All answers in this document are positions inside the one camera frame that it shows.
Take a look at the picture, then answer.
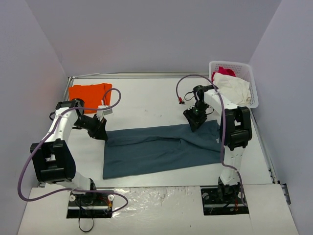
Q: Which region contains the thin black cable loop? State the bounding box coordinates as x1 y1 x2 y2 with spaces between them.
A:
77 210 95 233

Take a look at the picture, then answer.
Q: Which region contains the cream white t-shirt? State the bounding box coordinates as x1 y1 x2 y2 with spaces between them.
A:
213 73 251 106

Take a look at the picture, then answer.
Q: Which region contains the red t-shirt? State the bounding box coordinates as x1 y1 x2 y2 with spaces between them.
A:
211 66 236 78

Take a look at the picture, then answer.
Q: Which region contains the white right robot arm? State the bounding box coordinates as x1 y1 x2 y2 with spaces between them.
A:
183 85 252 202

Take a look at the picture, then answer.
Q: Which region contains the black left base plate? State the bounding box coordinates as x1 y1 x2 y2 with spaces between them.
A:
67 190 114 219

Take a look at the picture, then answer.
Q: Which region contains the folded orange t-shirt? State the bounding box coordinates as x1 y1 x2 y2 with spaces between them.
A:
68 83 112 108

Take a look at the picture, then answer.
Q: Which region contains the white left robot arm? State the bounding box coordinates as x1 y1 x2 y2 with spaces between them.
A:
30 98 112 205

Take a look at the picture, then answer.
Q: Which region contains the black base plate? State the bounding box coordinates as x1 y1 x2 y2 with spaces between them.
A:
67 190 114 219
200 186 249 216

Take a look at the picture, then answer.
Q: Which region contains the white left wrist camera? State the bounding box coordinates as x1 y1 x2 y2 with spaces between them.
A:
96 105 112 120

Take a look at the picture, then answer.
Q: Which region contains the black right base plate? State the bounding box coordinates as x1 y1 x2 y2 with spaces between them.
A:
200 186 249 216

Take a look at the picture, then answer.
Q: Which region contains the white plastic laundry basket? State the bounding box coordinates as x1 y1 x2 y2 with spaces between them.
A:
209 61 259 109

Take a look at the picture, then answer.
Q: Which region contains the blue-grey t-shirt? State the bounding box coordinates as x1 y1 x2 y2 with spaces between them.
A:
102 120 221 180

